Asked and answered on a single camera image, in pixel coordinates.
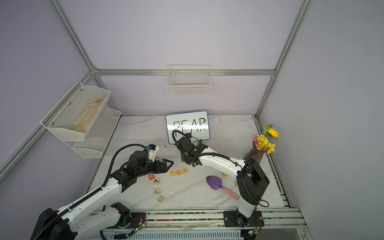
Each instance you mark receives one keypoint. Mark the dark glass vase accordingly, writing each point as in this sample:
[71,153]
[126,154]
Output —
[254,154]

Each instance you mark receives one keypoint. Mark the wooden block blue O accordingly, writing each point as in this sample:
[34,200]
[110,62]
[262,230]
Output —
[160,198]

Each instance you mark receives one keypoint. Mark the yellow flower bouquet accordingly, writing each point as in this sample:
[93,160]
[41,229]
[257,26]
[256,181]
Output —
[263,143]

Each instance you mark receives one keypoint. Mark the purple scoop pink handle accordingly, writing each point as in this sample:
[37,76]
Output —
[216,183]

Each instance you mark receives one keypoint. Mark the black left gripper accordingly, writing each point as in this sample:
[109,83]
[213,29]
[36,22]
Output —
[158,169]

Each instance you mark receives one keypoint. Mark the wooden block purple 7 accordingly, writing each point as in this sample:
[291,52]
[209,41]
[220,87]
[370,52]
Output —
[157,181]

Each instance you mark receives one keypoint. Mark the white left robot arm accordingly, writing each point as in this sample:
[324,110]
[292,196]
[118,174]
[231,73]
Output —
[75,222]

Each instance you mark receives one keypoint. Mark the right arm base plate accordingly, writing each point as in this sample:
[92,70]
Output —
[235,219]

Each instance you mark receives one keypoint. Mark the white wire wall basket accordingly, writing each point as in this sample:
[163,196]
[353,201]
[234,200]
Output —
[188,80]

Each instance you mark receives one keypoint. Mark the wooden block orange A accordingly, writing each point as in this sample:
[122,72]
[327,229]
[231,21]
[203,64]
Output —
[185,171]

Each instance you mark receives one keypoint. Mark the orange block white B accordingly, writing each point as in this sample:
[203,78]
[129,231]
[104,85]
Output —
[151,176]

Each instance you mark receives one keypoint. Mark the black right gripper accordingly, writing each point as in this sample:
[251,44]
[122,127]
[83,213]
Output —
[195,150]

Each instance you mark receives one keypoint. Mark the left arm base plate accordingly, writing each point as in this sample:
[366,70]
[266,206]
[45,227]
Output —
[136,220]

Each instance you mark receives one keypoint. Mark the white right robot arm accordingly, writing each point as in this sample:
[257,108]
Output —
[250,177]

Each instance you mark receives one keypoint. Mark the white two-tier mesh shelf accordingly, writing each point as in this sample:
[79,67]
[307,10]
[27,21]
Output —
[94,142]

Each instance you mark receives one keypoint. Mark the blue framed whiteboard PEAR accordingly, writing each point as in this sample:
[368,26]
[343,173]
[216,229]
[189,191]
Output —
[195,123]

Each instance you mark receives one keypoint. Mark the beige cloth in shelf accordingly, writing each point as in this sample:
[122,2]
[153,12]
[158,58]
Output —
[84,120]

